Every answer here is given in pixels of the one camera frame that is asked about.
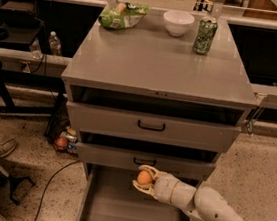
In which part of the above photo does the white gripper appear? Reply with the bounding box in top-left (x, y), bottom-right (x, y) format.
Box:
top-left (132, 164), bottom-right (179, 202)

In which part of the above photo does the orange fruit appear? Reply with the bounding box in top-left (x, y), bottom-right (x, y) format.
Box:
top-left (137, 170), bottom-right (153, 186)

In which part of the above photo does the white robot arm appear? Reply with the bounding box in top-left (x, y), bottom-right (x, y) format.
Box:
top-left (133, 164), bottom-right (245, 221)

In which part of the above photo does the grey middle drawer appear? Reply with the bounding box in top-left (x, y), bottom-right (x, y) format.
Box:
top-left (76, 143), bottom-right (215, 181)

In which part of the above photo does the grey drawer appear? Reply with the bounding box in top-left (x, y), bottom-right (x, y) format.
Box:
top-left (67, 102), bottom-right (240, 153)
top-left (76, 165), bottom-right (189, 221)
top-left (76, 143), bottom-right (215, 181)

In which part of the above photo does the grey bottom drawer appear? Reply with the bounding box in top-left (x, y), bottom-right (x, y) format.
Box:
top-left (76, 165), bottom-right (189, 221)

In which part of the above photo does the grey top drawer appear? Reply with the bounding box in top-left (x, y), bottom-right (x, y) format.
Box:
top-left (67, 102), bottom-right (240, 153)

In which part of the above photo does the grey metal drawer cabinet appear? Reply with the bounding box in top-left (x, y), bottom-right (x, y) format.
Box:
top-left (43, 0), bottom-right (270, 221)

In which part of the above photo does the silver can on floor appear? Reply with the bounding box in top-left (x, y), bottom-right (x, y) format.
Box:
top-left (60, 132), bottom-right (78, 143)

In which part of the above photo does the red apple on floor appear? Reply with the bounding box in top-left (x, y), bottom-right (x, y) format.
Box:
top-left (55, 137), bottom-right (68, 151)

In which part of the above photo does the white bowl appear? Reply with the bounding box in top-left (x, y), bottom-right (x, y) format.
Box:
top-left (163, 10), bottom-right (195, 37)

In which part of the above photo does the green soda can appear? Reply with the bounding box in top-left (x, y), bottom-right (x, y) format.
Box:
top-left (193, 16), bottom-right (218, 55)

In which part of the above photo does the clear water bottle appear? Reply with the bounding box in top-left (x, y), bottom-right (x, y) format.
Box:
top-left (48, 31), bottom-right (62, 56)
top-left (29, 39), bottom-right (43, 60)

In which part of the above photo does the green chip bag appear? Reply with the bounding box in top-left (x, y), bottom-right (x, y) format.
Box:
top-left (98, 2), bottom-right (150, 30)

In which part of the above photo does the black side table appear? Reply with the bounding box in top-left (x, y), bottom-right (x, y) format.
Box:
top-left (0, 0), bottom-right (77, 122)

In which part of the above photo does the black floor cable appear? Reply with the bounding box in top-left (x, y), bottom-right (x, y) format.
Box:
top-left (31, 155), bottom-right (81, 221)

